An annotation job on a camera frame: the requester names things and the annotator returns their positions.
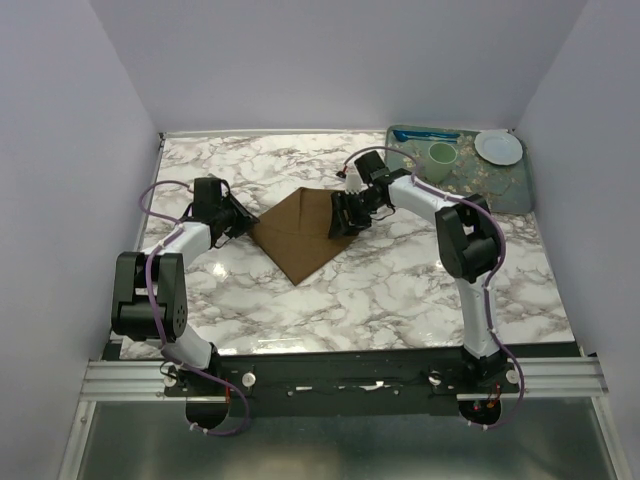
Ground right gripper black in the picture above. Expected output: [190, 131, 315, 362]
[327, 190, 384, 239]

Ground brown cloth napkin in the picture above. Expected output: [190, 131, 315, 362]
[250, 188, 354, 285]

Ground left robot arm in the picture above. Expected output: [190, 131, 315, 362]
[111, 176, 259, 395]

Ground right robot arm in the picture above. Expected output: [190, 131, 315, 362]
[328, 148, 507, 392]

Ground blue plastic utensil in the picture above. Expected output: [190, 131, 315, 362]
[392, 129, 460, 143]

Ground light green cup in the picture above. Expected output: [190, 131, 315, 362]
[424, 142, 458, 184]

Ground floral blue serving tray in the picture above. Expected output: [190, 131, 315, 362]
[385, 124, 535, 215]

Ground small white plate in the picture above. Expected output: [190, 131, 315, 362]
[474, 130, 523, 166]

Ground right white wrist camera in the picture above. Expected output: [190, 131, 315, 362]
[344, 169, 362, 194]

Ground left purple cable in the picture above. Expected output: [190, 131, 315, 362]
[137, 180, 251, 437]

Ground purple cable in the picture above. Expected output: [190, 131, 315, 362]
[137, 180, 251, 437]
[339, 145, 526, 431]

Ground black mounting base rail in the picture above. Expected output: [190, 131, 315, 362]
[102, 341, 584, 419]

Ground aluminium extrusion frame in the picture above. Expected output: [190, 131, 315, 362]
[58, 357, 631, 479]

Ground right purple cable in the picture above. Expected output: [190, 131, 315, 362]
[339, 145, 526, 431]

